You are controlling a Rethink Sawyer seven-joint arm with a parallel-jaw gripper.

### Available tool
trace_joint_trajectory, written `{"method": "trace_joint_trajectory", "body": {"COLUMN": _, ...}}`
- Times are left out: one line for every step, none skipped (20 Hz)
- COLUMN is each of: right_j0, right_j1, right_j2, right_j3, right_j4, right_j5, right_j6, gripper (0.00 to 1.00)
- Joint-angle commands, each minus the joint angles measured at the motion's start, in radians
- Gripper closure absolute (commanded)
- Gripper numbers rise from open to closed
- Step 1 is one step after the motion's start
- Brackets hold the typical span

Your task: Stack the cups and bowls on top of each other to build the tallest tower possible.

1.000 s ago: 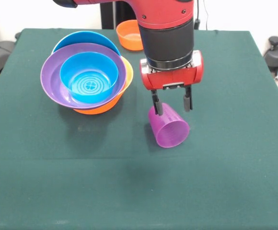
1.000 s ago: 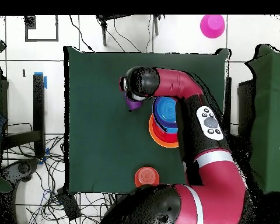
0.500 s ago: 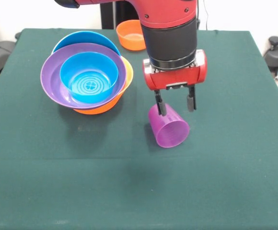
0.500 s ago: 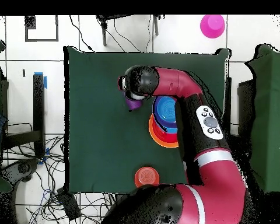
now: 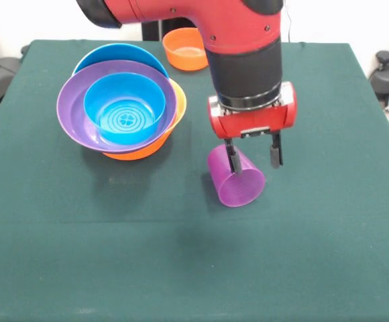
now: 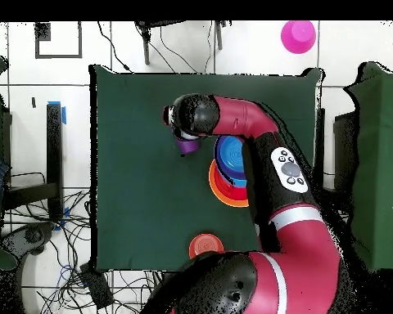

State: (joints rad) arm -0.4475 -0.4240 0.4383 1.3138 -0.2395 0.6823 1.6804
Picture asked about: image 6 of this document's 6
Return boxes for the purple cup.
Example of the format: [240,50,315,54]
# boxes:
[174,136,201,155]

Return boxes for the small blue bowl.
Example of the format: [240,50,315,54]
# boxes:
[219,135,246,171]

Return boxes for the wide purple bowl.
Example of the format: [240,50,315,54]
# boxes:
[213,133,248,181]

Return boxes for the large orange bowl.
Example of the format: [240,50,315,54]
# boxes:
[208,158,251,209]

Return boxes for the wide red-orange bowl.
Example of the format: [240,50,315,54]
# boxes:
[212,164,250,201]

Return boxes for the small red-orange bowl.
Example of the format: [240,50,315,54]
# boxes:
[188,233,225,260]

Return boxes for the large pink bowl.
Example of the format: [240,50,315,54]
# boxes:
[280,20,317,55]

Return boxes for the dark green table cloth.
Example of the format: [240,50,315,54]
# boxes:
[88,64,322,273]

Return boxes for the black metal stand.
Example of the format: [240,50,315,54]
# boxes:
[2,102,65,223]

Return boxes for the black power strip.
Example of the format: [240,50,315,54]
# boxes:
[79,263,115,310]

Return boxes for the black camera tripod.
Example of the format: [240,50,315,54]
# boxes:
[133,20,228,65]

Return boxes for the grey square floor frame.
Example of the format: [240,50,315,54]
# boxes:
[34,21,84,60]

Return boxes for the cable bundle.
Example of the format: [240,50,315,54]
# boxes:
[6,189,165,314]

